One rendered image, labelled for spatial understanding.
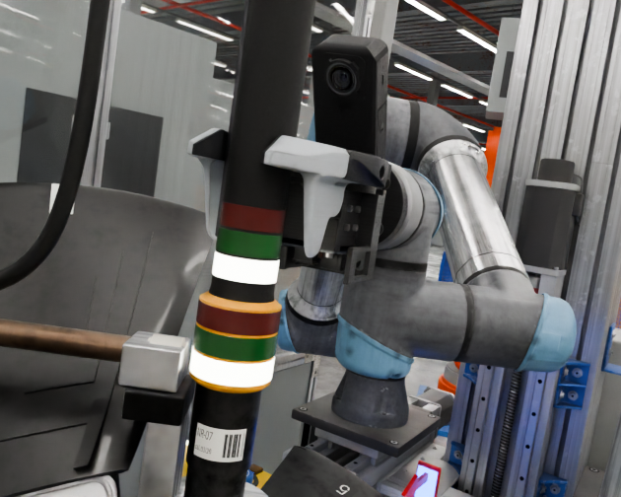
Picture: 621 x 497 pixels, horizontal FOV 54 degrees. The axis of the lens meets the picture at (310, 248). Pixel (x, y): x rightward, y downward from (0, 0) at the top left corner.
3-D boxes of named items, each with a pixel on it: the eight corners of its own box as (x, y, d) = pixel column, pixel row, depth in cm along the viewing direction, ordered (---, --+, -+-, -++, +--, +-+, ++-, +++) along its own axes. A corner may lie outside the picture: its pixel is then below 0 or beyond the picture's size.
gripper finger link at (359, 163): (373, 182, 31) (392, 190, 40) (378, 153, 31) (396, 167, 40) (286, 171, 33) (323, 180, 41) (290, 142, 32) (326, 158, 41)
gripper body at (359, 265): (348, 286, 36) (399, 274, 47) (370, 141, 35) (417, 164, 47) (237, 263, 39) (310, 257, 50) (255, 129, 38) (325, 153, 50)
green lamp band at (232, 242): (211, 251, 30) (214, 227, 30) (219, 246, 33) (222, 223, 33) (279, 261, 30) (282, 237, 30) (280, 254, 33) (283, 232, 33)
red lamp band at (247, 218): (214, 226, 30) (218, 201, 30) (222, 222, 33) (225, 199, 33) (282, 236, 30) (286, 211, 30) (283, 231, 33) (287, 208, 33)
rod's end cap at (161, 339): (145, 338, 31) (184, 343, 31) (154, 328, 33) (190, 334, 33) (140, 376, 31) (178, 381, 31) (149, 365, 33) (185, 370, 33)
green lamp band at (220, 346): (185, 354, 30) (189, 330, 30) (199, 333, 34) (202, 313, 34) (273, 366, 30) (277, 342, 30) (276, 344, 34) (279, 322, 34)
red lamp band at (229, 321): (189, 328, 30) (192, 305, 30) (202, 311, 34) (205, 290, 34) (277, 341, 30) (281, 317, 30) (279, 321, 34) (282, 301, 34)
